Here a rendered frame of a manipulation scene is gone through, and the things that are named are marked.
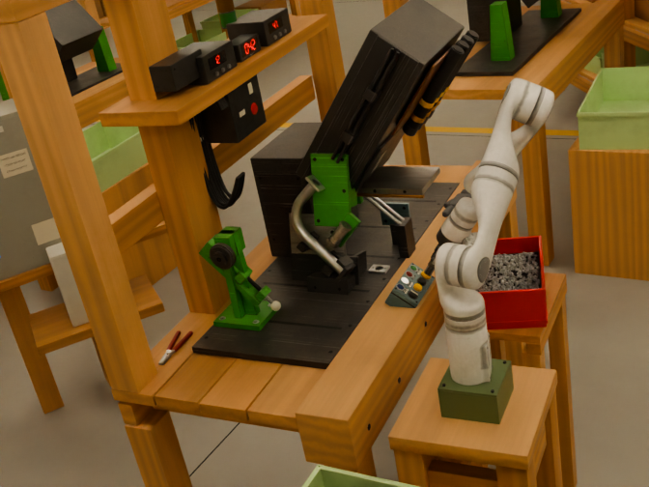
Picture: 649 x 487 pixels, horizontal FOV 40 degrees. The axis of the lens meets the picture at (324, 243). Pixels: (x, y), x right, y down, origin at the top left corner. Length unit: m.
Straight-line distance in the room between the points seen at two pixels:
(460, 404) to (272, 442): 1.57
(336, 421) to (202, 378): 0.45
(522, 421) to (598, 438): 1.30
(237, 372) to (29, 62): 0.92
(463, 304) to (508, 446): 0.32
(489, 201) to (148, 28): 0.99
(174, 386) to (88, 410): 1.72
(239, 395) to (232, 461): 1.25
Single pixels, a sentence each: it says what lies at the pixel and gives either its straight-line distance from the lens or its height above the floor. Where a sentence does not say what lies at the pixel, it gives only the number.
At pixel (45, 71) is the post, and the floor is 1.73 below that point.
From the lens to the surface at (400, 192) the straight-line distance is 2.59.
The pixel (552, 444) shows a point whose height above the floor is 0.68.
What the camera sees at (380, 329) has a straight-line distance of 2.37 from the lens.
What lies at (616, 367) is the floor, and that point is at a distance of 3.71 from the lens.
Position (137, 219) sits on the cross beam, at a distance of 2.47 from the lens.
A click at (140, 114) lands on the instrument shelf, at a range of 2.33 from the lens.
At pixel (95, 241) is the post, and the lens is 2.21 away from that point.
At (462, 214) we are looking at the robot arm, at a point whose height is 1.14.
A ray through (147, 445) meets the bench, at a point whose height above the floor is 0.70.
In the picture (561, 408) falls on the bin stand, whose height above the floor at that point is 0.34.
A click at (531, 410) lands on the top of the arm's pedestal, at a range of 2.12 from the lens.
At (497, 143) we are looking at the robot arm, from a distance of 2.02.
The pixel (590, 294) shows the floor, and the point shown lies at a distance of 4.18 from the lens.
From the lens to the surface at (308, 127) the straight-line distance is 2.88.
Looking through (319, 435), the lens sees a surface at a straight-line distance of 2.14.
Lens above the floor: 2.15
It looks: 26 degrees down
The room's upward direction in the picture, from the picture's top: 11 degrees counter-clockwise
